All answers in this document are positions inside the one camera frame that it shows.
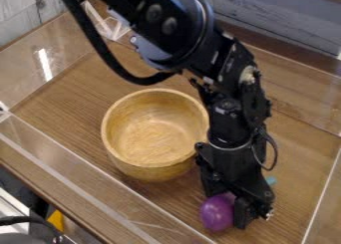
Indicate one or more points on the brown wooden bowl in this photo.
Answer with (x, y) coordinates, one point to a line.
(150, 129)

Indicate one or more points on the clear acrylic tray wall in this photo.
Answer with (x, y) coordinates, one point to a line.
(51, 147)

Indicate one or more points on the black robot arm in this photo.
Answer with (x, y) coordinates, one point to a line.
(180, 39)

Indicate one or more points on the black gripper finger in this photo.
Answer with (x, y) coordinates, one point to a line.
(213, 185)
(245, 212)

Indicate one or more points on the purple toy eggplant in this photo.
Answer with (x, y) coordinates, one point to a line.
(217, 211)

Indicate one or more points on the yellow black machine base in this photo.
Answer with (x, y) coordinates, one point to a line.
(26, 227)

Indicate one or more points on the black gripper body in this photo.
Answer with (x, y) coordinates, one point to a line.
(237, 166)

